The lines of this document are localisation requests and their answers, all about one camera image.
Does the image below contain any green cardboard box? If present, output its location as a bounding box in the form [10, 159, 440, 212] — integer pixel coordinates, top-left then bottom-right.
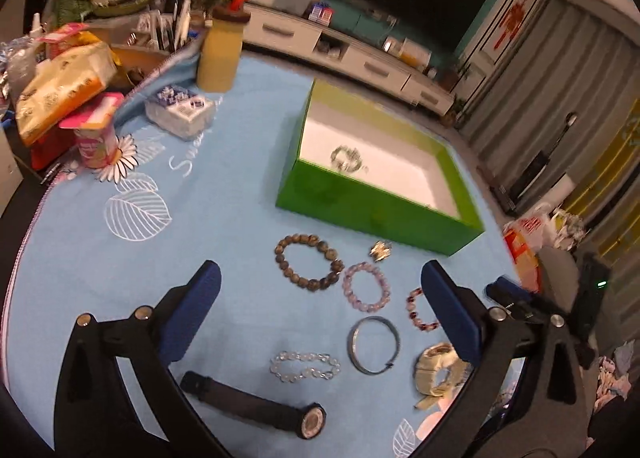
[276, 80, 484, 256]

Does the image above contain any white tv cabinet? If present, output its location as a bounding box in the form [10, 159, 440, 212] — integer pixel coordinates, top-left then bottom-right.
[244, 4, 454, 117]

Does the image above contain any brown bead bracelet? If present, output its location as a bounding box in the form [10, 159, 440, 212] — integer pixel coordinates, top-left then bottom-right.
[273, 232, 346, 294]

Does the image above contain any red and pink bead bracelet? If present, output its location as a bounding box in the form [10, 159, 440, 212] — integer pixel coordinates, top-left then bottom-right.
[404, 286, 442, 332]

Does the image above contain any yellow snack package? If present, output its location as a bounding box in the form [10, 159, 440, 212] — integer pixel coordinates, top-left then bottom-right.
[15, 42, 117, 148]

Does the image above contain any red yellow shopping bag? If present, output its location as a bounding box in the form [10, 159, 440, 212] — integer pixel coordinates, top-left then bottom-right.
[503, 227, 541, 293]

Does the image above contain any purple bead bracelet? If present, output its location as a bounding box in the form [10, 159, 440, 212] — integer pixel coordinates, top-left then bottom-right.
[342, 261, 393, 314]

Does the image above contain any gold flower brooch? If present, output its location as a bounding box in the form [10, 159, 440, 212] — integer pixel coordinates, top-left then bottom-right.
[369, 240, 393, 262]

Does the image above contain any grey chair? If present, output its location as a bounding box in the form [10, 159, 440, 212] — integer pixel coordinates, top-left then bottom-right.
[537, 246, 610, 319]

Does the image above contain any blue floral tablecloth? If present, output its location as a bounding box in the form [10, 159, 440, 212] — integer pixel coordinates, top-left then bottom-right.
[2, 49, 539, 458]

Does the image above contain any white wrist watch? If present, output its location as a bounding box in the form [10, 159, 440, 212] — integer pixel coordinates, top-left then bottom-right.
[413, 342, 473, 410]

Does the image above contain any yellow bottle with brown lid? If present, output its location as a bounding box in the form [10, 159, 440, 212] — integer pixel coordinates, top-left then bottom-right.
[196, 0, 250, 93]

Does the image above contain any green jade bracelet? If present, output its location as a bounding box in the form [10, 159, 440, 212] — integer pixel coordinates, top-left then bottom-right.
[328, 145, 369, 176]

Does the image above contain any white plastic bag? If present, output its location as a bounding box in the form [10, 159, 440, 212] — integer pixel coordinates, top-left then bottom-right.
[503, 202, 558, 252]

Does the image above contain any grey metal bangle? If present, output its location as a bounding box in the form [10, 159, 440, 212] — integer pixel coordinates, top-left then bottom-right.
[346, 315, 401, 377]

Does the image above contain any pink yogurt cup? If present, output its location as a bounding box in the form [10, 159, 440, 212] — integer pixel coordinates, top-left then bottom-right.
[58, 92, 124, 170]

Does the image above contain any black wrist watch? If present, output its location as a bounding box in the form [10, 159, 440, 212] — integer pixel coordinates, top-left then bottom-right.
[180, 371, 326, 441]

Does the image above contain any clear crystal bead bracelet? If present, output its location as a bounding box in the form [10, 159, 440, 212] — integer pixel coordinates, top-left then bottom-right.
[268, 350, 343, 384]

